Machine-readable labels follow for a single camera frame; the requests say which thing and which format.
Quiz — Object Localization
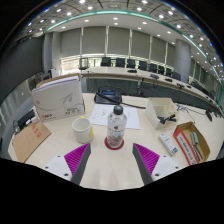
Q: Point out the white paper ream box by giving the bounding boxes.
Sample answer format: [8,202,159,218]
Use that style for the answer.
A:
[31,74,86,123]

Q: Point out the black pens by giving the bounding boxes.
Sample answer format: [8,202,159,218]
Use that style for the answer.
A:
[191,143,204,163]

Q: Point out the row of black office chairs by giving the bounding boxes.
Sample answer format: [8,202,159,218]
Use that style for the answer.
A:
[78,56,183,82]

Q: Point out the small white carton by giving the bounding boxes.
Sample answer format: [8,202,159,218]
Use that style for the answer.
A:
[158,132,179,157]

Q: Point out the brown cardboard box red edge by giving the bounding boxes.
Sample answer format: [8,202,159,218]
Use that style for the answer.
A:
[172,121,212,167]

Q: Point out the teal small item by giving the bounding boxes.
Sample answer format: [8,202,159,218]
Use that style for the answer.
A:
[190,131,200,146]

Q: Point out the black flat device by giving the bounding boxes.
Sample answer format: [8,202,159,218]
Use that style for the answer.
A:
[14,109,37,131]

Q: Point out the flat round red coaster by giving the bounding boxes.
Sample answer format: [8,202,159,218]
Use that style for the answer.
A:
[104,136,125,151]

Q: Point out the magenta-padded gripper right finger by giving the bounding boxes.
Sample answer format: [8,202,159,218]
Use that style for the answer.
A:
[131,142,184,186]

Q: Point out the white open organizer box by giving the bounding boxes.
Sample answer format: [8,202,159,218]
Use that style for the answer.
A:
[144,97,181,130]

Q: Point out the long curved conference desk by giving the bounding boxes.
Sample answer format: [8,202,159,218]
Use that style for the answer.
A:
[79,66,223,111]

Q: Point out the brown paper envelope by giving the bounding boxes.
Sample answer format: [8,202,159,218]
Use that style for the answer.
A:
[11,120,53,164]

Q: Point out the white printed paper sheet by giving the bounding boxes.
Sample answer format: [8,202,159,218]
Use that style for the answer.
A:
[88,103,141,130]

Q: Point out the clear plastic water bottle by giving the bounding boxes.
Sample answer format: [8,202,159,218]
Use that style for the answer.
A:
[106,104,128,150]

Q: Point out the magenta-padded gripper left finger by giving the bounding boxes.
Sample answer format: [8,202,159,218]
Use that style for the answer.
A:
[40,142,92,186]

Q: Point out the black desk phone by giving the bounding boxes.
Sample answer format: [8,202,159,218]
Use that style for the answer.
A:
[93,87,124,106]

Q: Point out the white ceramic cup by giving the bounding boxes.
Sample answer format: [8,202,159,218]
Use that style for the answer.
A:
[71,115,95,144]

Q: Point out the round ceiling lights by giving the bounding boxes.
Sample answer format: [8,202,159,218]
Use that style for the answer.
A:
[26,0,223,73]

